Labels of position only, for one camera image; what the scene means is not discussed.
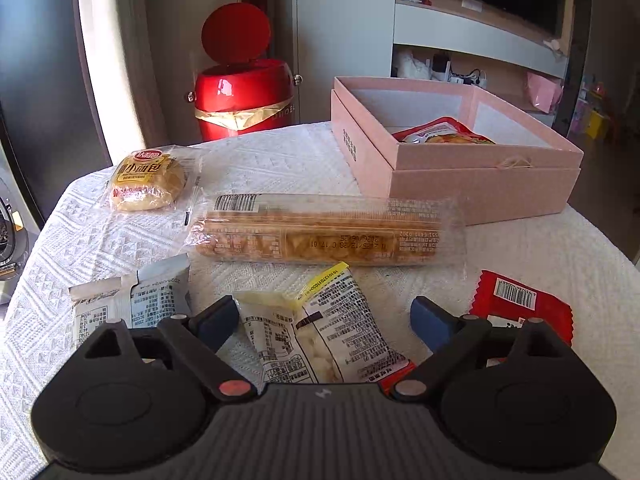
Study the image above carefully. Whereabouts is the white shelf cabinet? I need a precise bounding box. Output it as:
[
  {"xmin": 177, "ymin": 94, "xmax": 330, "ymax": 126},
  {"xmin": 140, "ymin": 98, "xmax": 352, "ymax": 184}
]
[{"xmin": 392, "ymin": 0, "xmax": 572, "ymax": 128}]

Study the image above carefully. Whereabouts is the white yellow snack packet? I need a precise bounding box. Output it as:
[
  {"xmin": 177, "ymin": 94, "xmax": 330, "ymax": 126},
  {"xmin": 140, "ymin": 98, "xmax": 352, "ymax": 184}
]
[{"xmin": 234, "ymin": 261, "xmax": 417, "ymax": 391}]

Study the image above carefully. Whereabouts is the yellow toy box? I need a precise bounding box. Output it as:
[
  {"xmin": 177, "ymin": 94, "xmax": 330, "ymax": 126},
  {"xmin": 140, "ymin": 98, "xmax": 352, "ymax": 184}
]
[{"xmin": 585, "ymin": 110, "xmax": 612, "ymax": 139}]

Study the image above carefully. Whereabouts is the pale blue snack packet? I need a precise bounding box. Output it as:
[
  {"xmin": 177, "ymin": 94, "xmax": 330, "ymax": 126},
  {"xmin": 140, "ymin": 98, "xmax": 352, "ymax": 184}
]
[{"xmin": 69, "ymin": 254, "xmax": 193, "ymax": 351}]

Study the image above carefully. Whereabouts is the pink bag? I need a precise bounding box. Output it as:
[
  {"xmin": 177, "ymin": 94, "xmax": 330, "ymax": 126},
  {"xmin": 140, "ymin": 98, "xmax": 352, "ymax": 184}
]
[{"xmin": 525, "ymin": 71, "xmax": 564, "ymax": 114}]

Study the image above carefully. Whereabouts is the white textured tablecloth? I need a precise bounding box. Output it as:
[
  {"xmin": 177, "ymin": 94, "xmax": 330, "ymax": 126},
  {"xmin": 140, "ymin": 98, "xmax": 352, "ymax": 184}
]
[{"xmin": 0, "ymin": 120, "xmax": 640, "ymax": 480}]

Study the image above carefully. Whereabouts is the yellow label bread packet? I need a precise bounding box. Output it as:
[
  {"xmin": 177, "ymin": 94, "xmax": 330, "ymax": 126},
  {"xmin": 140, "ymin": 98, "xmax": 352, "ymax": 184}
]
[{"xmin": 102, "ymin": 147, "xmax": 202, "ymax": 213}]

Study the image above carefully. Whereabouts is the clear long cracker packet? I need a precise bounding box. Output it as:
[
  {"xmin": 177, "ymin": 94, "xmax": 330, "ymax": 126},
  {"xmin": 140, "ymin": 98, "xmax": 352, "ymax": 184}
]
[{"xmin": 185, "ymin": 192, "xmax": 468, "ymax": 281}]

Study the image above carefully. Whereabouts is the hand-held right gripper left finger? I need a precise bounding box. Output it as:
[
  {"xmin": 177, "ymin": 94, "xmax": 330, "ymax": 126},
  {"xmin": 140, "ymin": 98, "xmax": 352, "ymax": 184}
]
[{"xmin": 82, "ymin": 295, "xmax": 258, "ymax": 403}]

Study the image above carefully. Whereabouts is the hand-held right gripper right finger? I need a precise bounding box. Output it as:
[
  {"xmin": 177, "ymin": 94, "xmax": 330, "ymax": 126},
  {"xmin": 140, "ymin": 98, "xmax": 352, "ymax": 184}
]
[{"xmin": 390, "ymin": 296, "xmax": 571, "ymax": 403}]

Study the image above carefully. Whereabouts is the pale pleated curtain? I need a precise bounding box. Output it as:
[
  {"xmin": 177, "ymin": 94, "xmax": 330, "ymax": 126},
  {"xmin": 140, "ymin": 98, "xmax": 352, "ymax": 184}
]
[{"xmin": 75, "ymin": 0, "xmax": 168, "ymax": 168}]

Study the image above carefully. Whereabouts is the white cloth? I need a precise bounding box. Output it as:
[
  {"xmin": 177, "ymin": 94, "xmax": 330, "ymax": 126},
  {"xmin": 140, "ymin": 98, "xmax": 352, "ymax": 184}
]
[{"xmin": 395, "ymin": 50, "xmax": 431, "ymax": 80}]

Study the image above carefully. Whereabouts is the grey washing machine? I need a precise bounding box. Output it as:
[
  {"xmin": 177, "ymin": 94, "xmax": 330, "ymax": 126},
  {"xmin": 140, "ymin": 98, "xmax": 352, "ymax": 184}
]
[{"xmin": 0, "ymin": 160, "xmax": 41, "ymax": 306}]

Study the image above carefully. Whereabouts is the red lidded trash can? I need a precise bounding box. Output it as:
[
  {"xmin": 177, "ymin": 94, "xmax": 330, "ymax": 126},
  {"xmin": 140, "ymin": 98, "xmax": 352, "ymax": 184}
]
[{"xmin": 187, "ymin": 2, "xmax": 303, "ymax": 143}]

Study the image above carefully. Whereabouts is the small red snack packet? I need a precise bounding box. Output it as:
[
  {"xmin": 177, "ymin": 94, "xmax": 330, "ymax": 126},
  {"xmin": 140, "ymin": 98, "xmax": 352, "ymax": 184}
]
[{"xmin": 469, "ymin": 270, "xmax": 574, "ymax": 348}]

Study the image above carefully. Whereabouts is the red-rimmed bread packet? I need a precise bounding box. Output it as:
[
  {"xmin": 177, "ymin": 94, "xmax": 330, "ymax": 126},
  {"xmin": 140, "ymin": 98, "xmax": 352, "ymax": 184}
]
[{"xmin": 391, "ymin": 117, "xmax": 496, "ymax": 146}]

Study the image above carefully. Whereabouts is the dark door frame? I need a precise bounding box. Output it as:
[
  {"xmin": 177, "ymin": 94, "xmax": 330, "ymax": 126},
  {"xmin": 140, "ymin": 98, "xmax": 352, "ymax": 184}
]
[{"xmin": 0, "ymin": 0, "xmax": 115, "ymax": 227}]

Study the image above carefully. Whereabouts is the pink cardboard box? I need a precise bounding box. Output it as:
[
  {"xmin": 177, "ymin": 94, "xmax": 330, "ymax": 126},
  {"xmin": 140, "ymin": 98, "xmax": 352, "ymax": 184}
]
[{"xmin": 330, "ymin": 76, "xmax": 585, "ymax": 226}]

